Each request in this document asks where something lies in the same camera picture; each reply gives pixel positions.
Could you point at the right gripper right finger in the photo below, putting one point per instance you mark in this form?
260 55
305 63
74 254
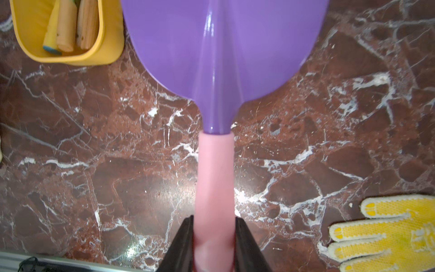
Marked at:
248 256

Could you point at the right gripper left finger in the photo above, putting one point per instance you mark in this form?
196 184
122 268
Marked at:
179 256

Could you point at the purple shovel pink handle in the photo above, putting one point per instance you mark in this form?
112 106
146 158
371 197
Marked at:
221 54

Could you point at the green shovel wooden handle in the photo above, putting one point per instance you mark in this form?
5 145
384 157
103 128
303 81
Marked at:
67 23
87 24

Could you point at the large green shovel blue tip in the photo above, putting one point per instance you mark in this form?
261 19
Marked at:
50 38

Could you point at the yellow plastic storage box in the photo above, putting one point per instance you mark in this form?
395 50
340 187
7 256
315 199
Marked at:
31 18

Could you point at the yellow dotted work glove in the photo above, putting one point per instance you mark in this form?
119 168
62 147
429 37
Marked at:
396 235

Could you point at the aluminium front rail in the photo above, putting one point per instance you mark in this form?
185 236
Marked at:
22 262

